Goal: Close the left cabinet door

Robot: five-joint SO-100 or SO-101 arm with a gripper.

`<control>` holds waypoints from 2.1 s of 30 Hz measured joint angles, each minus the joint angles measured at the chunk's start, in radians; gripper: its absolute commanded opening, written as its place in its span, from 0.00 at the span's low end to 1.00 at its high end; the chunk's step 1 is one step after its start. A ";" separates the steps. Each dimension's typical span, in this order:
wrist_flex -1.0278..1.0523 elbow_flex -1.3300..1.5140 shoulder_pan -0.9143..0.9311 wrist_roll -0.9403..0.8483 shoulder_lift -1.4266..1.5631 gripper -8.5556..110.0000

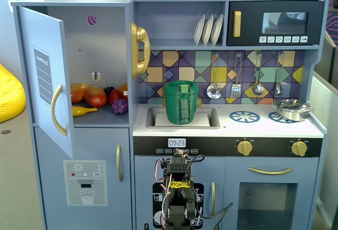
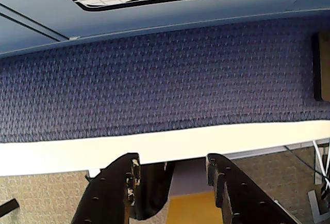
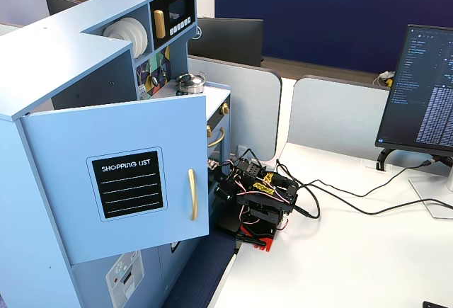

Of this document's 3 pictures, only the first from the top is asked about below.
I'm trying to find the gold curved door handle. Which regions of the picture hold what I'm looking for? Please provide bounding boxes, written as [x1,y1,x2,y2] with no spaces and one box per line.
[210,181,217,217]
[51,84,68,137]
[116,144,124,183]

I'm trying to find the blue fridge door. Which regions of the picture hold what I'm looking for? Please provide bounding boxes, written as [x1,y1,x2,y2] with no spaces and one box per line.
[17,6,74,160]

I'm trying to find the blue dishwasher door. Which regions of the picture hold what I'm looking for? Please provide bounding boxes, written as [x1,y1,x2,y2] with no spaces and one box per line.
[134,155,226,230]

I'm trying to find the blue freezer door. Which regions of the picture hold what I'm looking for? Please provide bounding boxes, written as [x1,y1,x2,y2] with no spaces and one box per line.
[34,126,130,230]

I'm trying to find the blue oven door with window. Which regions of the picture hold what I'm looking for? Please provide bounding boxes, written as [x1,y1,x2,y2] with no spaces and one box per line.
[224,157,320,230]

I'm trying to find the black microwave door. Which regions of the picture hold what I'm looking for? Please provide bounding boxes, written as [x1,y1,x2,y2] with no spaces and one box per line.
[227,1,325,47]

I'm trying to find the green plastic cup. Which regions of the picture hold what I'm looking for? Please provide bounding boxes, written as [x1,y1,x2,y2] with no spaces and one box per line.
[163,80,200,125]

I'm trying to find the grey toy sink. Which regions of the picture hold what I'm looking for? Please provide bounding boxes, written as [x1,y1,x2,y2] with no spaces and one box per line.
[146,106,221,130]

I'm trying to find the steel slotted skimmer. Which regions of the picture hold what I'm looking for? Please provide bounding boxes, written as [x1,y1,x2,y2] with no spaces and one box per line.
[206,52,222,99]

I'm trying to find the purple toy grapes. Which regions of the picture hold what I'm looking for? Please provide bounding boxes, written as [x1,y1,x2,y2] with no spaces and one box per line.
[111,98,129,115]

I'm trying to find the red toy apple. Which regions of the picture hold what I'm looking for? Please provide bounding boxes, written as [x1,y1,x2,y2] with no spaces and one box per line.
[108,89,124,106]

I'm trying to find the steel slotted spatula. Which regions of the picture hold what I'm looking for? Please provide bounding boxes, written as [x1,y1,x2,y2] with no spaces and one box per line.
[230,52,242,99]

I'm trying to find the red orange toy mango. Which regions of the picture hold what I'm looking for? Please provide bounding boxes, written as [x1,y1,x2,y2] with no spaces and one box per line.
[83,86,108,108]

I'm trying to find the gold toy telephone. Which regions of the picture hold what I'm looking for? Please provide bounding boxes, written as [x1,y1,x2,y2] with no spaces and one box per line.
[130,21,151,79]

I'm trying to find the white toy plate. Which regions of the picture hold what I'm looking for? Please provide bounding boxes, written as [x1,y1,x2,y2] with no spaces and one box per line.
[210,14,224,46]
[193,14,206,46]
[202,14,214,46]

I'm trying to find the gold stove knob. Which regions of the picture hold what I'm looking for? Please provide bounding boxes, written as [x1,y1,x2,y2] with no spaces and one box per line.
[291,140,308,158]
[237,139,254,157]

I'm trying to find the yellow toy banana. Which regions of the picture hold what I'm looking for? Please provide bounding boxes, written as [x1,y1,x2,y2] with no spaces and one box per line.
[72,105,98,117]

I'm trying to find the steel ladle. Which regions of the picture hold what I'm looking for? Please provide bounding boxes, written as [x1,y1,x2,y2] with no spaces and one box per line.
[252,52,265,96]

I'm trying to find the red yellow toy mango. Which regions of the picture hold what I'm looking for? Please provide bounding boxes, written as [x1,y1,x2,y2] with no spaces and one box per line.
[70,82,89,104]

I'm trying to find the blue toy play kitchen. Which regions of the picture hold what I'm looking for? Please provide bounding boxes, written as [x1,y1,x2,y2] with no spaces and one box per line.
[12,0,330,230]

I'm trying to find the steel spoon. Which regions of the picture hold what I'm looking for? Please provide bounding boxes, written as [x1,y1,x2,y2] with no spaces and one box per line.
[274,52,285,96]

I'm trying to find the steel pot with lid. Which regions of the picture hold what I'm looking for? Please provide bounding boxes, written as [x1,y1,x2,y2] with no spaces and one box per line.
[272,98,315,123]

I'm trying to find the yellow bean bag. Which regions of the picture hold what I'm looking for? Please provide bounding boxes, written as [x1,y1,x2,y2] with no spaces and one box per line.
[0,63,26,123]

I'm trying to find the black looped cable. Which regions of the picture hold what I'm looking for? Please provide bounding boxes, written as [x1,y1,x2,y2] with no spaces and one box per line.
[184,154,206,186]

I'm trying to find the red black servo cable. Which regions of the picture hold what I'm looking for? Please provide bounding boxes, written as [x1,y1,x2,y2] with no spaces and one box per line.
[153,158,171,183]

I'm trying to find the white thin cable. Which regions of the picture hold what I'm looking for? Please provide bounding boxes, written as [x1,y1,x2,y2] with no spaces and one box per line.
[160,185,174,227]

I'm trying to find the gold block microwave handle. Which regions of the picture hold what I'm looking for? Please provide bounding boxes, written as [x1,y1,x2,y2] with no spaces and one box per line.
[232,11,242,38]

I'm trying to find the black power cable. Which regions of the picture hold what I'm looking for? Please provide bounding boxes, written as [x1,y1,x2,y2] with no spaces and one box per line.
[196,201,234,230]

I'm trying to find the gold oven door handle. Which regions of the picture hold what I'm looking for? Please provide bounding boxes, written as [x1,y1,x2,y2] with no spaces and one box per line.
[248,167,294,176]

